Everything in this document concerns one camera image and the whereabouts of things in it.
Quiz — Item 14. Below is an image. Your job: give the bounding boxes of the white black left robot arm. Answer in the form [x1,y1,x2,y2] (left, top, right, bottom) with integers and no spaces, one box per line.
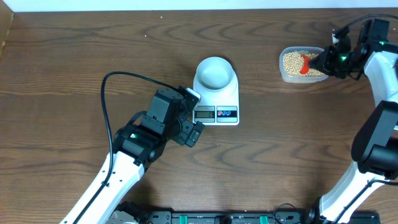
[62,86,204,223]

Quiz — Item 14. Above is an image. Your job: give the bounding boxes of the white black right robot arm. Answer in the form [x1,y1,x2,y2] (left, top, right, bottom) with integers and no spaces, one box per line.
[303,14,397,223]

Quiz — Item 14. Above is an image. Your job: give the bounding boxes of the white digital kitchen scale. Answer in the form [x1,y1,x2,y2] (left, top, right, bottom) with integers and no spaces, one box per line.
[193,72,240,126]

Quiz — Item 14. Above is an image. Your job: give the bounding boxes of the orange plastic measuring scoop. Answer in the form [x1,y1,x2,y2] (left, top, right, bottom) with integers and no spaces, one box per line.
[300,54,311,75]

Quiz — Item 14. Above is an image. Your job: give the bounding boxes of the grey round bowl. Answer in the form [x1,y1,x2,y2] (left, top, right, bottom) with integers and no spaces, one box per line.
[195,57,235,90]

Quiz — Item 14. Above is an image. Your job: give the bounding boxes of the clear plastic container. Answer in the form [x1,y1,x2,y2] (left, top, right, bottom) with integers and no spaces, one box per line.
[279,47,328,84]

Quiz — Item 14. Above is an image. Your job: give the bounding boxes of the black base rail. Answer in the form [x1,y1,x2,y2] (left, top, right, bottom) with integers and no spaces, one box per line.
[118,203,381,224]

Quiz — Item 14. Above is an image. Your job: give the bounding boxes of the soybeans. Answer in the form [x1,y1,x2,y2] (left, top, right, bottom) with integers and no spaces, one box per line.
[282,51,324,77]

